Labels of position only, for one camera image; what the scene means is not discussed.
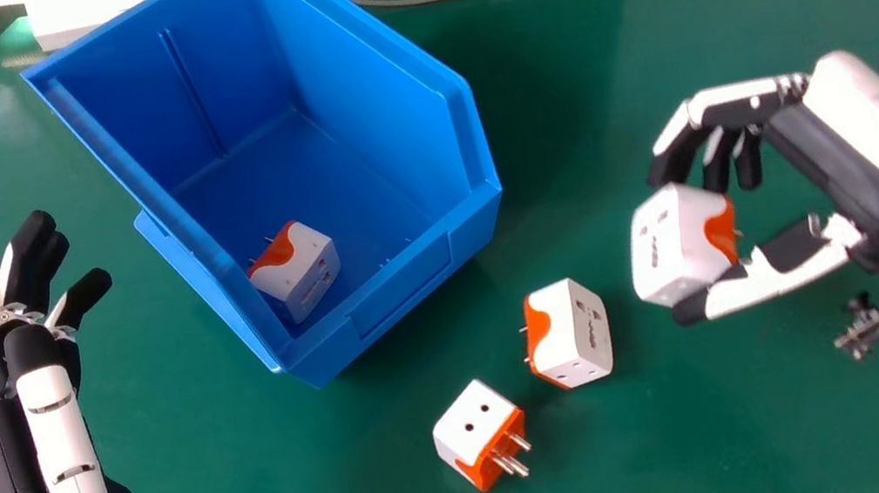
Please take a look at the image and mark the blue plastic bin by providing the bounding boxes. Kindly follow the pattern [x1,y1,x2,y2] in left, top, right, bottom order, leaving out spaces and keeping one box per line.
[9,0,529,427]

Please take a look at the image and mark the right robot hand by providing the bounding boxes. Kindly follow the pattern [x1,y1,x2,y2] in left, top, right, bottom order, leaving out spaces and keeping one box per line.
[631,44,879,330]

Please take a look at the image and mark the white-and-orange plug adapter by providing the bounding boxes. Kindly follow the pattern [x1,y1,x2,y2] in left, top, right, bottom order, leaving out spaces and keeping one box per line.
[425,372,538,493]
[619,174,752,313]
[512,273,619,396]
[240,215,349,330]

